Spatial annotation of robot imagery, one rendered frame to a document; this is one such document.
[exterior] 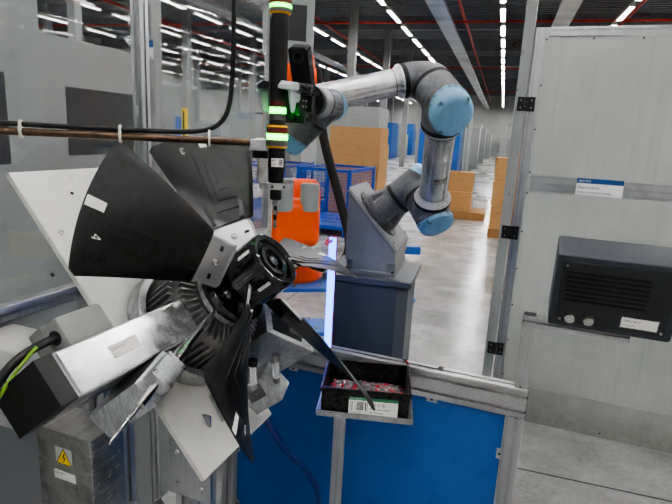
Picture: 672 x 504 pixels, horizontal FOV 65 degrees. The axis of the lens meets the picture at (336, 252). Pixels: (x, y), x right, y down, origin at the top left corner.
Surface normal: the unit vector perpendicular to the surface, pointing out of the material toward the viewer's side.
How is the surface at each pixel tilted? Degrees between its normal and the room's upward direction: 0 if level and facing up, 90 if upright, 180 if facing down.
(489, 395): 90
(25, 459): 90
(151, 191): 76
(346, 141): 90
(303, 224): 90
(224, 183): 48
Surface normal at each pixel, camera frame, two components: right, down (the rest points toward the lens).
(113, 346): 0.74, -0.53
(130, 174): 0.71, -0.13
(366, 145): -0.32, 0.19
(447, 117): 0.27, 0.64
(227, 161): 0.32, -0.54
